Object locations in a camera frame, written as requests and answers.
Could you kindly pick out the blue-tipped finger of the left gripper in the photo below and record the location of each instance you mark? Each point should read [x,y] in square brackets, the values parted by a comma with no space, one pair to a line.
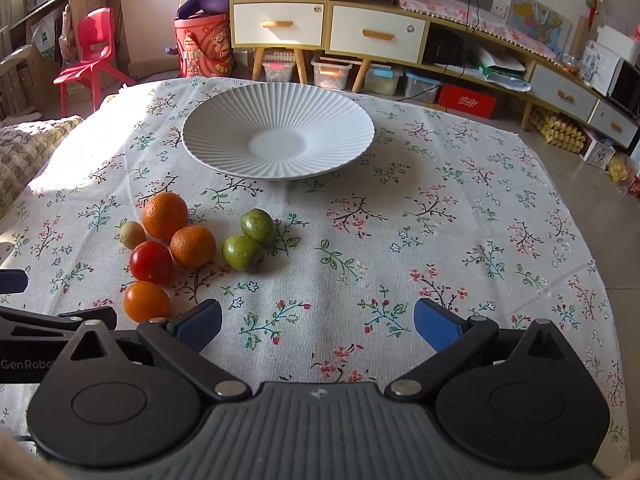
[13,281]

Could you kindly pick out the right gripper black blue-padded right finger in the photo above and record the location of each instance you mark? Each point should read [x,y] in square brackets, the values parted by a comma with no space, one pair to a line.
[459,345]

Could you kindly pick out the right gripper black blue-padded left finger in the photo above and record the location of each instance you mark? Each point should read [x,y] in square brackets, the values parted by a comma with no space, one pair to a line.
[176,346]

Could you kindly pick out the green fruit front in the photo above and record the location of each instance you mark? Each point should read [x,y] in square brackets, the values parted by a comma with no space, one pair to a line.
[242,253]

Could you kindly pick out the green fruit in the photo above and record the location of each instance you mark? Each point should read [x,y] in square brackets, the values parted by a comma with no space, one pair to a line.
[242,253]
[258,225]

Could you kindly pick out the orange tomato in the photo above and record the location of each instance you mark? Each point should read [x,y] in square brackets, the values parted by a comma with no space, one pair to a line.
[145,300]

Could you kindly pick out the red tomato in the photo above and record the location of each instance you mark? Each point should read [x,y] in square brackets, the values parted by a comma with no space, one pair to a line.
[151,262]

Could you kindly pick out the small orange mandarin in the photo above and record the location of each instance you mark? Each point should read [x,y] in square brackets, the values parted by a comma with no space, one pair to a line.
[193,246]

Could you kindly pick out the small tan longan upper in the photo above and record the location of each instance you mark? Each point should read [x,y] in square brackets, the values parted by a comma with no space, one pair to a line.
[131,234]

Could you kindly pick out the floral white tablecloth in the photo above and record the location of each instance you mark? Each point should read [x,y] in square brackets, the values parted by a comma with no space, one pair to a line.
[438,207]

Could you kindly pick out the large orange mandarin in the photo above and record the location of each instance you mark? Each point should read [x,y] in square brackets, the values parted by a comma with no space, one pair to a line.
[164,214]

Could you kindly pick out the woven beige cushion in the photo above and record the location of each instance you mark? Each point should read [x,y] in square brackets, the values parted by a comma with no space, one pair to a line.
[25,148]

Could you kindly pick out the green fruit rear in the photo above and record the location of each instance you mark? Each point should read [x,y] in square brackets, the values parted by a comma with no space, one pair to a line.
[258,225]

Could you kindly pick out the white ribbed ceramic plate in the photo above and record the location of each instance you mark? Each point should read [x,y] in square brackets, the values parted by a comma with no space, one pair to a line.
[277,131]

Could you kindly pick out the red box under shelf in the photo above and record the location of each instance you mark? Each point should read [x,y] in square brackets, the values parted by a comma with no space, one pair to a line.
[466,100]

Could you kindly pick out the red plastic chair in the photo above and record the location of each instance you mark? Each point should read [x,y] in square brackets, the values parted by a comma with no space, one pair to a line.
[96,39]

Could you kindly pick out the clear storage bin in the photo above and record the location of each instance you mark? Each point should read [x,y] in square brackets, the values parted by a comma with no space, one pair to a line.
[332,75]

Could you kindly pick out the long low tv shelf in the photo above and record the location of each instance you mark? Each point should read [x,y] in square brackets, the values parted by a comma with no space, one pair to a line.
[550,82]

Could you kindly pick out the wooden desk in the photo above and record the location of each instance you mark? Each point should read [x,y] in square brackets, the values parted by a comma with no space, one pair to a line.
[38,40]

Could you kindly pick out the red printed bucket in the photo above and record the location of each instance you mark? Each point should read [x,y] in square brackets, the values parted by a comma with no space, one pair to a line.
[204,46]

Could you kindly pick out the white yellow drawer cabinet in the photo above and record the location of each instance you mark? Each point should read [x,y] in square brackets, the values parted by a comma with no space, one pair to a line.
[361,30]

